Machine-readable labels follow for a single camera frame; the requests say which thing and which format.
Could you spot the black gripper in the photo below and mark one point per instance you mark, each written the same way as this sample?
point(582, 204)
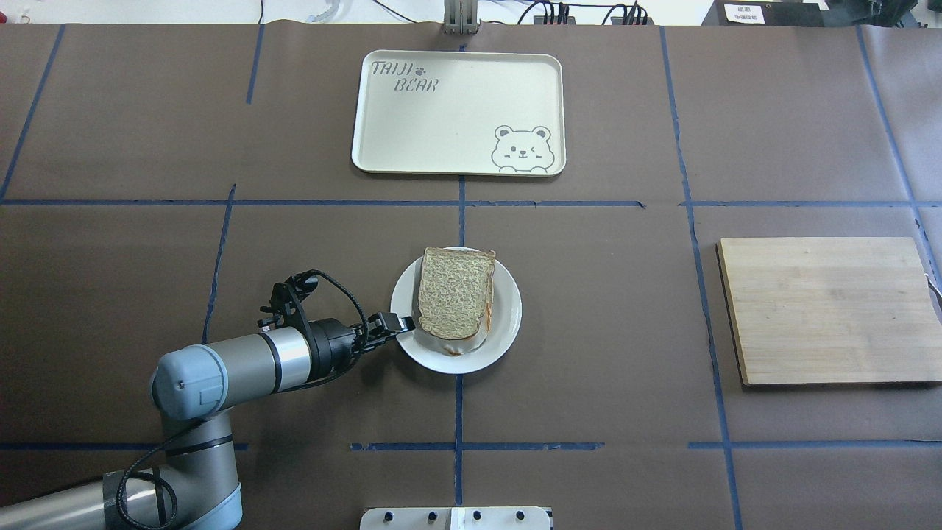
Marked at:
point(336, 341)

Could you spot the bread slice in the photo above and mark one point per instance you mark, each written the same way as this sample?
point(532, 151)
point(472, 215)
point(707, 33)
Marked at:
point(455, 292)

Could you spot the white round plate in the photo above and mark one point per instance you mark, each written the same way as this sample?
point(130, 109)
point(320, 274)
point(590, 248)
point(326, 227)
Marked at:
point(423, 348)

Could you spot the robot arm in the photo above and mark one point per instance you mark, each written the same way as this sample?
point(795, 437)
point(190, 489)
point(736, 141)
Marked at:
point(194, 389)

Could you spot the fried egg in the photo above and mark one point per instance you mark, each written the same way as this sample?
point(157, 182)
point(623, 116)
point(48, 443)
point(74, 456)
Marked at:
point(460, 347)

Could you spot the cream bear tray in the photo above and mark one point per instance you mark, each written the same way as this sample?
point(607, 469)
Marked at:
point(461, 113)

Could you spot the wooden cutting board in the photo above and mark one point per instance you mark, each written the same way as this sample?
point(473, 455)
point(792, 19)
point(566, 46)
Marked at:
point(830, 310)

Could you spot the black box with label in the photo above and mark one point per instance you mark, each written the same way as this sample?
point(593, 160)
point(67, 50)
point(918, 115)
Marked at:
point(763, 13)

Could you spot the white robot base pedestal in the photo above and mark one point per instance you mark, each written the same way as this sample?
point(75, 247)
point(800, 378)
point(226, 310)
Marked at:
point(458, 517)

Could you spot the aluminium frame post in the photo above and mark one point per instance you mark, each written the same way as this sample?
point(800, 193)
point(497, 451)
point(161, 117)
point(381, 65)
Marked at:
point(461, 17)

